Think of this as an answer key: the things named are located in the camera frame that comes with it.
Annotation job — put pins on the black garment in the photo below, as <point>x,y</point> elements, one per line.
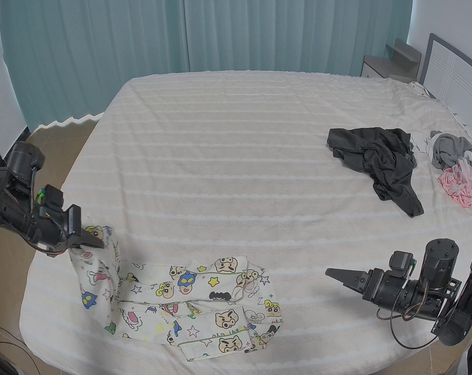
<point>384,162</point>

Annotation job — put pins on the grey bedside table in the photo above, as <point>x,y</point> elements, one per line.
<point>392,63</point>

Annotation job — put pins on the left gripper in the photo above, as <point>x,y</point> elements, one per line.
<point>62,229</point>

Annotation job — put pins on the blue-green curtain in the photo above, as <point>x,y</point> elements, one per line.
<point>95,45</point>
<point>290,18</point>

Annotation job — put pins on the pink garment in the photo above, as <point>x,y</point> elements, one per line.
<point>460,188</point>

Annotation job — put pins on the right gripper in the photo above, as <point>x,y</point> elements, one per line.
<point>378,287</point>

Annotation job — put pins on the grey garment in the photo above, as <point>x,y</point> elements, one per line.
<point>450,147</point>

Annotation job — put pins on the white printed pyjama top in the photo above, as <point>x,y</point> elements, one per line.
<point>204,303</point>

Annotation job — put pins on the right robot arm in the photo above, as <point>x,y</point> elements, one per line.
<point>446,287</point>

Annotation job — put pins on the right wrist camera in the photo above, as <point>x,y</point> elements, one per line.
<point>400,264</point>

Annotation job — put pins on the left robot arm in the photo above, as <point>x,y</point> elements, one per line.
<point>13,193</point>

